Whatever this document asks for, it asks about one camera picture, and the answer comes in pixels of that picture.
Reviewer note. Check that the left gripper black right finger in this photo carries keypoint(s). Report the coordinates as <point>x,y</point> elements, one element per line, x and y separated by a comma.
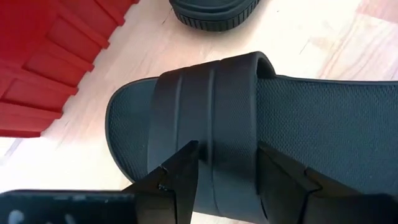
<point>295,196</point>

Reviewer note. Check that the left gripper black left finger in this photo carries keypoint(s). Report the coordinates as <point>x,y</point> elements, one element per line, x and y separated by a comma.
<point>174,186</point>

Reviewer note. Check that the red plastic ribbed bin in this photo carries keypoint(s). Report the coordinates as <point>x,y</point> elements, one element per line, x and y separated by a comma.
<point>46,46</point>

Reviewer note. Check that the black rubber slide sandal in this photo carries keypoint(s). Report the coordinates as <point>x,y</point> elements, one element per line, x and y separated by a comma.
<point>214,15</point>
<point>311,124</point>

